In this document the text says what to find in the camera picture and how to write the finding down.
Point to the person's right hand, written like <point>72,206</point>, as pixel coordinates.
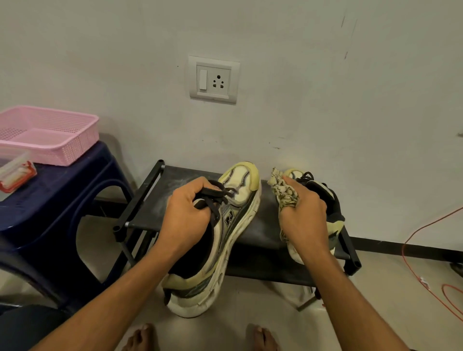
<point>307,224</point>

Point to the person's left hand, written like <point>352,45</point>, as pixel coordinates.
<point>181,220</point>

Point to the person's right thumb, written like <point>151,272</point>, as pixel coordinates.
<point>298,186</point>

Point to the person's left thumb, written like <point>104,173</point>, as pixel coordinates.
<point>206,184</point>

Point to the patterned cleaning cloth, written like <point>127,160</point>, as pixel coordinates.
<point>284,193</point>

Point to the white and yellow sneaker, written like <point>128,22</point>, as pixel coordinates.
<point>332,202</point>
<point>240,217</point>

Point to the person's left forearm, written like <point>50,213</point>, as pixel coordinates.
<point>119,300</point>

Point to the person's right forearm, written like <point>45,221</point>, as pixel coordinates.
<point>347,307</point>

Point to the black shoe rack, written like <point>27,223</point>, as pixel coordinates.
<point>253,233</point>

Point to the dark blue plastic stool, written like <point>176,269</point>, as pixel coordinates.
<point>54,202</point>

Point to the pink plastic basket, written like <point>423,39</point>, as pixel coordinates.
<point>54,152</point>

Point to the person's right foot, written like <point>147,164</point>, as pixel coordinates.
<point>262,340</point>

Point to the person's foot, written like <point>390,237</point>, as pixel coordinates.
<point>139,338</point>
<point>262,340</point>

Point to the person's left foot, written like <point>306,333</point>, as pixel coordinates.
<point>139,338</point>

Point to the clear container with red clips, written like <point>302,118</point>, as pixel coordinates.
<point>18,177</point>

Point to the black seat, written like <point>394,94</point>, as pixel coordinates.
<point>29,329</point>

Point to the white wall socket plate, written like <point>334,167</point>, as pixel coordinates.
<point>213,81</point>

